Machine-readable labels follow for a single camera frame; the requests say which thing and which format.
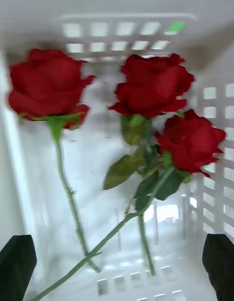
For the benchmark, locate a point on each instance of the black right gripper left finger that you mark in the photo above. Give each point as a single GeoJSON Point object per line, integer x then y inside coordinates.
{"type": "Point", "coordinates": [15, 269]}

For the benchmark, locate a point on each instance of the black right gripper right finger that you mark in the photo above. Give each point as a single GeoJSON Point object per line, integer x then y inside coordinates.
{"type": "Point", "coordinates": [220, 267]}

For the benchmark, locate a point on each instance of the red rose with several leaves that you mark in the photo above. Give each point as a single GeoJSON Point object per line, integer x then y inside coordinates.
{"type": "Point", "coordinates": [192, 142]}

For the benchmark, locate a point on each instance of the red rose with bare stem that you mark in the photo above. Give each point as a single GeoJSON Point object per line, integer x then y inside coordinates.
{"type": "Point", "coordinates": [46, 84]}

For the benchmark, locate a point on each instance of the red rose with one leaf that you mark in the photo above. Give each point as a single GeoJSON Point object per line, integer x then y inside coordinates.
{"type": "Point", "coordinates": [151, 86]}

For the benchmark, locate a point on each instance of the shallow white plastic box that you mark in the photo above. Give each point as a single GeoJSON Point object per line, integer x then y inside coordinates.
{"type": "Point", "coordinates": [36, 184]}

